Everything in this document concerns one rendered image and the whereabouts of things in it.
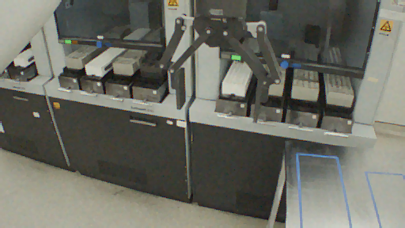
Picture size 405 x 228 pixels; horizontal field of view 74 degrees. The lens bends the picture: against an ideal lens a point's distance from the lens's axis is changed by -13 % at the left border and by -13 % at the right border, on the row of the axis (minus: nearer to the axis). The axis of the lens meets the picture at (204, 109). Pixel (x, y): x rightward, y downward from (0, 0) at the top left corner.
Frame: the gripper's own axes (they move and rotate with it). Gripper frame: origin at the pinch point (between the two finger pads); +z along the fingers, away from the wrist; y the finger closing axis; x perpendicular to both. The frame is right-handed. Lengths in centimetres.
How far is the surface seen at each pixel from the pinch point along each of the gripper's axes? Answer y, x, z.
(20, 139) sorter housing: -158, 66, 96
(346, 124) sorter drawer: 40, 66, 42
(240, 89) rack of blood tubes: -7, 70, 35
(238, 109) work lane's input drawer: -7, 66, 43
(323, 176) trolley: 28, 28, 38
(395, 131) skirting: 117, 186, 117
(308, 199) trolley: 23.1, 17.9, 38.0
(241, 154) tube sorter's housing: -3, 66, 68
